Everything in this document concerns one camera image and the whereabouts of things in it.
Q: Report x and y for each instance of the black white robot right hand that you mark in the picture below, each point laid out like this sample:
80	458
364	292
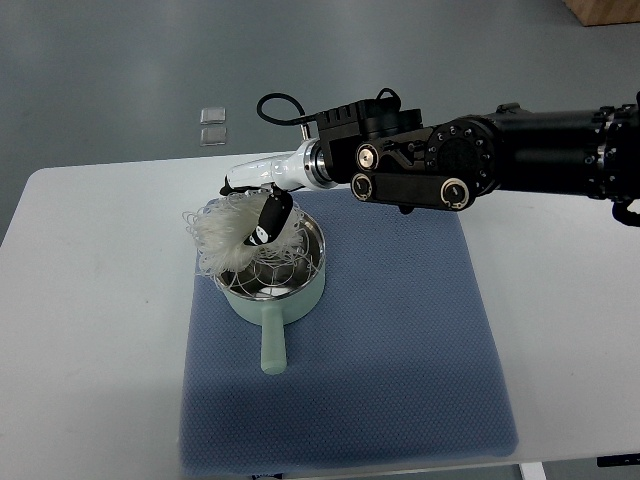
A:
276	176

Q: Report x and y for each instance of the white vermicelli noodle bundle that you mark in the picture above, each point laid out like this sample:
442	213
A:
219	228

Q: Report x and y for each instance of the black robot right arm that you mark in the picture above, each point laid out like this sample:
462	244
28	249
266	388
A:
386	155

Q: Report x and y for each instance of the mint green steel pot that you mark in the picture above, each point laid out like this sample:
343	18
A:
273	314

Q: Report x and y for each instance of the upper clear floor tile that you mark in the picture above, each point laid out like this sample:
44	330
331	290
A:
212	115

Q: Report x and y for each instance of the blue textured table mat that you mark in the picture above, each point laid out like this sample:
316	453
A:
396	362

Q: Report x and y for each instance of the wooden furniture corner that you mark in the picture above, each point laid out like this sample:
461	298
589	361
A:
604	12

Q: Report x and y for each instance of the wire steaming rack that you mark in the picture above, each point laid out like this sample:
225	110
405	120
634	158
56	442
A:
272	278

